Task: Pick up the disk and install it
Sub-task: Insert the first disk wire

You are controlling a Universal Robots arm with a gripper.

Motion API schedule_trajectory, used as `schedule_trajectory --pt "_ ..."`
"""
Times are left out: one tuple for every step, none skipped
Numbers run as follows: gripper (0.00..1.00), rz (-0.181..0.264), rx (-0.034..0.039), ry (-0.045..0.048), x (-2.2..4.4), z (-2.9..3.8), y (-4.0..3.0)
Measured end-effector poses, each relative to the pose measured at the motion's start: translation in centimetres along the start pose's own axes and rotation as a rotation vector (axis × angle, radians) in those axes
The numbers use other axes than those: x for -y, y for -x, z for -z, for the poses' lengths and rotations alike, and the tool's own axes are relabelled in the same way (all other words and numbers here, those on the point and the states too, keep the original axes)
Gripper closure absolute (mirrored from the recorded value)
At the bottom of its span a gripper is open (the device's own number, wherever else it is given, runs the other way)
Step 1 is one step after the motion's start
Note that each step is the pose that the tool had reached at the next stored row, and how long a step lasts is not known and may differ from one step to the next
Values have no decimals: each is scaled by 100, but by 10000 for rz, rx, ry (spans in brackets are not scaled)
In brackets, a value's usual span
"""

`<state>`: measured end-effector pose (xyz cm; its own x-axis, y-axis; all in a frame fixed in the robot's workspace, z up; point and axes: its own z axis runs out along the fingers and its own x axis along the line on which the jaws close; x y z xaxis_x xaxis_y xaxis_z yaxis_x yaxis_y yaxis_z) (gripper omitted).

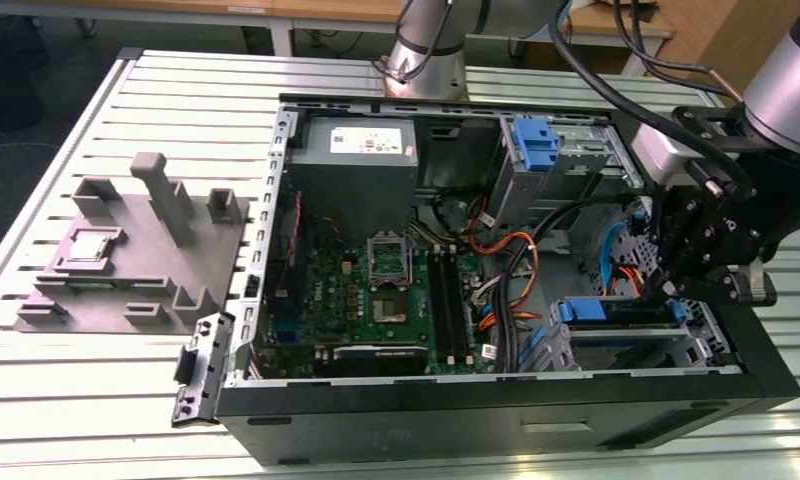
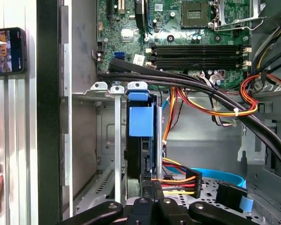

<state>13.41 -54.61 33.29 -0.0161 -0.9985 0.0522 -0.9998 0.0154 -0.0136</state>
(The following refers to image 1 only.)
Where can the hard disk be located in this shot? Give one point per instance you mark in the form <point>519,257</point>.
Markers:
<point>587,312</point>

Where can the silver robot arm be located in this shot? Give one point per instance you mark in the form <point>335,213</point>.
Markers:
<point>427,50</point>

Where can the silver disk bay cage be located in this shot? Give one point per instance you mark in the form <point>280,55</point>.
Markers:
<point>640,334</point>

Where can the silver optical drive cage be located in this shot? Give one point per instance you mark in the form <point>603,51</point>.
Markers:
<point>540,200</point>

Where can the blue plastic drive latch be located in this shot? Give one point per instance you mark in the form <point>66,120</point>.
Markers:
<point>536,150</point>

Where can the brown wooden cabinet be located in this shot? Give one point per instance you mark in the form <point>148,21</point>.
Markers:
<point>727,30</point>

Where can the black RAM slot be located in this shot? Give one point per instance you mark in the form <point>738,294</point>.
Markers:
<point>443,300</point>
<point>461,300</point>

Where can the CPU socket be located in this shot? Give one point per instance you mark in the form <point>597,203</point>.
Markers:
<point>396,309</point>

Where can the silver power supply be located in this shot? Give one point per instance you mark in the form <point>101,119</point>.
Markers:
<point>353,190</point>

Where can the black PC case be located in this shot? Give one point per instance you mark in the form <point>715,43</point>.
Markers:
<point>440,425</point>

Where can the green motherboard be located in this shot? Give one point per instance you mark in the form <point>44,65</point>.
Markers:
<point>336,270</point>

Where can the black graphics card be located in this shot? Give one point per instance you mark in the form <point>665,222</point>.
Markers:
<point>373,360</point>

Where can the black case fan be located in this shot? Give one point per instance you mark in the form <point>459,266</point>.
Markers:
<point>281,260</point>

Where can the grey parts rack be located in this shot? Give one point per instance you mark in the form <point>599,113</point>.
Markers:
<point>140,260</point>

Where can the brown wooden desk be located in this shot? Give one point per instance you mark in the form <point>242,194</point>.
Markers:
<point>193,5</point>

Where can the green RAM stick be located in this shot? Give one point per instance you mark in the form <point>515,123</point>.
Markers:
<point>106,285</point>

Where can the silver CPU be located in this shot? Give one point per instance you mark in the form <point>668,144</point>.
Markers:
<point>88,248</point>

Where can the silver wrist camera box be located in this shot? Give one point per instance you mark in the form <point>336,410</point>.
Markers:
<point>660,155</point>

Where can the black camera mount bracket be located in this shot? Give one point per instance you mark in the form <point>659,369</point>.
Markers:
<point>707,117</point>

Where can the black card retention bracket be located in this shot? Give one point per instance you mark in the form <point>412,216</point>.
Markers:
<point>202,360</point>

